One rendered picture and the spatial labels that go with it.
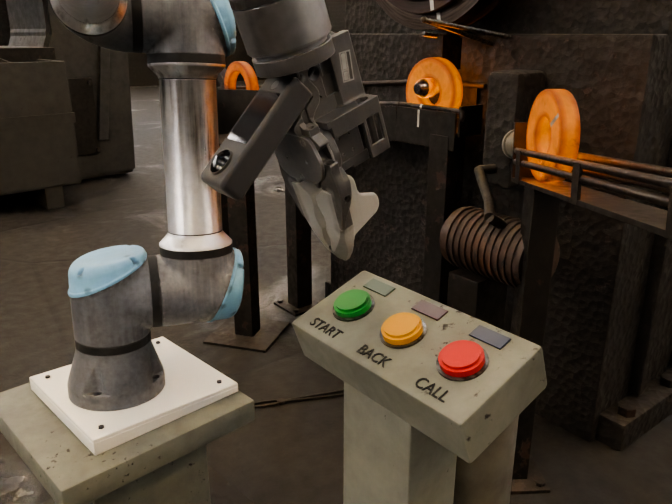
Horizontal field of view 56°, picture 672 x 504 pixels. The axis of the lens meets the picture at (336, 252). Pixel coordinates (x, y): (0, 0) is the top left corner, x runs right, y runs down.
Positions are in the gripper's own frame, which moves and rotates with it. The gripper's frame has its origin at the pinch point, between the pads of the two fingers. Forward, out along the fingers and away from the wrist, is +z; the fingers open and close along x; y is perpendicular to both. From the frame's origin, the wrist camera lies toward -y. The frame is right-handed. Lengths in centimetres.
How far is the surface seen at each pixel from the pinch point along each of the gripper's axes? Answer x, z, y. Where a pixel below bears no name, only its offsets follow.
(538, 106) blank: 19, 12, 59
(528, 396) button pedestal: -19.5, 10.9, 2.5
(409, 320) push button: -7.9, 6.0, 0.7
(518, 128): 24, 17, 59
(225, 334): 110, 76, 19
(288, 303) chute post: 118, 86, 45
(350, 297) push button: 0.3, 6.0, 0.1
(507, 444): -9.5, 30.3, 8.6
